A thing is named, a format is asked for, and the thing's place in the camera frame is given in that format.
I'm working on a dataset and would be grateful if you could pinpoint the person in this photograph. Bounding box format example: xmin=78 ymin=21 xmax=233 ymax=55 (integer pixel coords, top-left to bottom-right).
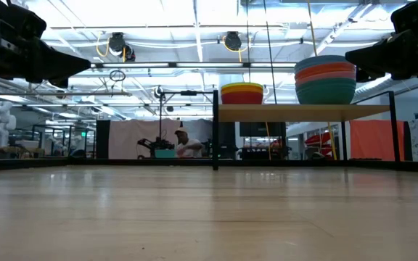
xmin=174 ymin=127 xmax=205 ymax=159

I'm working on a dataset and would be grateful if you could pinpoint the pale pink hanging cloth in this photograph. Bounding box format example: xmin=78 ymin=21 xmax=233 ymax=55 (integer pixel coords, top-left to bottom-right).
xmin=108 ymin=118 xmax=181 ymax=160

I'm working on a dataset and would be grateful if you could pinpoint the large blue bowl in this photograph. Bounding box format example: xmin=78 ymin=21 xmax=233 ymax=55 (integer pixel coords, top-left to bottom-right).
xmin=294 ymin=54 xmax=356 ymax=73

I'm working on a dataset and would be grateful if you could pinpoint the orange-red partition panel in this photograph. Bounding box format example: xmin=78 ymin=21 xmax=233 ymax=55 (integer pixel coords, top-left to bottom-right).
xmin=349 ymin=119 xmax=406 ymax=162

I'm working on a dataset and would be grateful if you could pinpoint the large teal bowl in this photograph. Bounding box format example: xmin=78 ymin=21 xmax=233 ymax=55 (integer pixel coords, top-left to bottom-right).
xmin=295 ymin=78 xmax=357 ymax=105

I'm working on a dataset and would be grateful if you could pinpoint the small orange bowl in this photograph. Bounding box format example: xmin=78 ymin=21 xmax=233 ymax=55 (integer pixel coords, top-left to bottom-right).
xmin=221 ymin=84 xmax=264 ymax=92

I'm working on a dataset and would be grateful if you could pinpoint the black ceiling cable reel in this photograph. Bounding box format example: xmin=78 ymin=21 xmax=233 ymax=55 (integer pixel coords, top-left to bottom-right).
xmin=223 ymin=30 xmax=242 ymax=51
xmin=107 ymin=31 xmax=136 ymax=62

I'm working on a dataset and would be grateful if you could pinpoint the red background object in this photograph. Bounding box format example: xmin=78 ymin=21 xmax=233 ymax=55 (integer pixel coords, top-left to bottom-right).
xmin=305 ymin=132 xmax=332 ymax=157

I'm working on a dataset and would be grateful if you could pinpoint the yellow hanging strap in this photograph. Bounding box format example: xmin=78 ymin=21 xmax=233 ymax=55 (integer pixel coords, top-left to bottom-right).
xmin=306 ymin=0 xmax=337 ymax=160

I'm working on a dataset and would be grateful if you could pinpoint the teal bin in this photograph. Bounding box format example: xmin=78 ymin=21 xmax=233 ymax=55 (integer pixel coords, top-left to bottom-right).
xmin=154 ymin=148 xmax=176 ymax=159

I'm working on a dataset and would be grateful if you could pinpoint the wooden shelf with black legs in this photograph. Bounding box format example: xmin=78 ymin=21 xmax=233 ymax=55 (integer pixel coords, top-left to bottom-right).
xmin=212 ymin=89 xmax=402 ymax=171

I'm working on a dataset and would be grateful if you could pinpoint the black hanging cable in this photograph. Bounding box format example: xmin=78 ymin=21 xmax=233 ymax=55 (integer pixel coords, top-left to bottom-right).
xmin=263 ymin=0 xmax=277 ymax=105

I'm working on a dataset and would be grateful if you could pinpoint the black monitor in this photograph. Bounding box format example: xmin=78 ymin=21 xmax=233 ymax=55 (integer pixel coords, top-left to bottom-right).
xmin=239 ymin=121 xmax=287 ymax=138

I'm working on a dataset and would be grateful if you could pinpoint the small pinkish red bowl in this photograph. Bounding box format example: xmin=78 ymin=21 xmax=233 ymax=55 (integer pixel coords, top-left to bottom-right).
xmin=222 ymin=92 xmax=264 ymax=105

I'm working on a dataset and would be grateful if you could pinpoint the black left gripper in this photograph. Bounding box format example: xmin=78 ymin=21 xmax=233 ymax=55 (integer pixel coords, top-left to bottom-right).
xmin=0 ymin=0 xmax=92 ymax=89

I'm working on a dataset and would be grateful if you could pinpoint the grey hanging cloth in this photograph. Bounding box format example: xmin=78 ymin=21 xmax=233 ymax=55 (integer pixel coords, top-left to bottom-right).
xmin=182 ymin=118 xmax=213 ymax=155

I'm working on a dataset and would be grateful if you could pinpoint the black metal frame stand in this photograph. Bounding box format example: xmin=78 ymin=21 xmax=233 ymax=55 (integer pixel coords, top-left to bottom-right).
xmin=159 ymin=89 xmax=216 ymax=123

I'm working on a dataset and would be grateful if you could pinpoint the black upright panel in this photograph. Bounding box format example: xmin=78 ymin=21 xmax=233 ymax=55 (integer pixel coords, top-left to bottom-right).
xmin=95 ymin=119 xmax=111 ymax=160

